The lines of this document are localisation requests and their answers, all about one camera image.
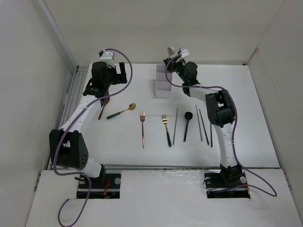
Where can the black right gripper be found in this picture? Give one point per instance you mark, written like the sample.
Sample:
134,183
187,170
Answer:
173,63

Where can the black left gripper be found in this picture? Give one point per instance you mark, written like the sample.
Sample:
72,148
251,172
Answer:
119,78

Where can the white ceramic spoon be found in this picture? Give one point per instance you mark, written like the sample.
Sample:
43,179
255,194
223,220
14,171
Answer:
171,51

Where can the brown wooden spoon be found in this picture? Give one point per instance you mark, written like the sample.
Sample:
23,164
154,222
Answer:
103,106

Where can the gold spoon green handle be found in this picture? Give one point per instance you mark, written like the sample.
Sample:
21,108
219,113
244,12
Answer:
132,106

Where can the rose gold fork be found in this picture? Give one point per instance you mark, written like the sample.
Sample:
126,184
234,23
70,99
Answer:
142,119

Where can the black spoon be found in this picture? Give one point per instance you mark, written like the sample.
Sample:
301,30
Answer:
188,116

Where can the gold fork green handle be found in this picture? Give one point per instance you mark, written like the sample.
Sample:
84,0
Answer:
165,122

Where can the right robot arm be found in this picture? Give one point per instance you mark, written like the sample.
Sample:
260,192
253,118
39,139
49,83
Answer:
221,112

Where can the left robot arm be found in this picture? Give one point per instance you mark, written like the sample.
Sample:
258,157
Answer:
67,145

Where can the white compartment organizer box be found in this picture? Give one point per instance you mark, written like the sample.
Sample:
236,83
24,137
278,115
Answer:
162,86

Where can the black chopstick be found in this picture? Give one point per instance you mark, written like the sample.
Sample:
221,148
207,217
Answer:
211,135
207,140

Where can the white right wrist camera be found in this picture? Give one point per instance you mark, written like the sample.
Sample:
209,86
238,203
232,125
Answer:
183,52

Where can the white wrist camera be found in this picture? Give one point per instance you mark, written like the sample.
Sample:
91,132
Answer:
183,52
107,56

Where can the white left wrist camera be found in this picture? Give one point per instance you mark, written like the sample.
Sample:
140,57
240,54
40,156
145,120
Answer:
107,56

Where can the aluminium rail frame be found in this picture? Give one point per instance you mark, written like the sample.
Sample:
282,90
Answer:
71,94

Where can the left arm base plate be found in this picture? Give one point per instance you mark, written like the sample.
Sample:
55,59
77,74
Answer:
110,189

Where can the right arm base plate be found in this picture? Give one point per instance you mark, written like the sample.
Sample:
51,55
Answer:
218,187

